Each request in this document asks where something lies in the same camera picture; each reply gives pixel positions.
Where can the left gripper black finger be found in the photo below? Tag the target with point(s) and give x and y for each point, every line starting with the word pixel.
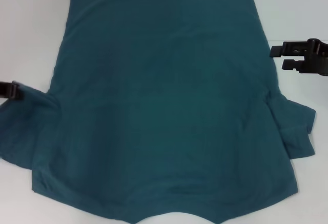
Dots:
pixel 11 94
pixel 9 86

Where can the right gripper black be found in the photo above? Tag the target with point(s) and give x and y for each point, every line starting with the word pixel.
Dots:
pixel 319 60

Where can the teal blue t-shirt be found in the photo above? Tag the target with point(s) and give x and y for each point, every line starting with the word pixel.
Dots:
pixel 164 93

